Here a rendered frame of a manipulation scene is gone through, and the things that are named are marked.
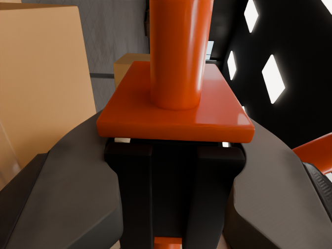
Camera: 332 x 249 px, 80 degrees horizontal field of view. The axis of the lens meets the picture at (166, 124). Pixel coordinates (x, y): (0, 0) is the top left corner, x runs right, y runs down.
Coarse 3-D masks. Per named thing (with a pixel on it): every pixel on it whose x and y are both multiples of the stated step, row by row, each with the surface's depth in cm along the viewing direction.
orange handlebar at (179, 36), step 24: (168, 0) 6; (192, 0) 6; (168, 24) 6; (192, 24) 6; (168, 48) 7; (192, 48) 7; (168, 72) 7; (192, 72) 7; (168, 96) 8; (192, 96) 8
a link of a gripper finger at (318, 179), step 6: (306, 168) 7; (312, 168) 7; (312, 174) 7; (318, 174) 7; (312, 180) 7; (318, 180) 7; (324, 180) 7; (318, 186) 6; (324, 186) 7; (330, 186) 7; (318, 192) 6; (324, 192) 6; (330, 192) 6; (324, 198) 6; (330, 198) 6; (324, 204) 6; (330, 204) 6; (330, 210) 6; (330, 216) 6
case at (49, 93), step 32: (0, 32) 15; (32, 32) 18; (64, 32) 23; (0, 64) 15; (32, 64) 18; (64, 64) 24; (0, 96) 15; (32, 96) 18; (64, 96) 24; (0, 128) 15; (32, 128) 18; (64, 128) 24; (0, 160) 15
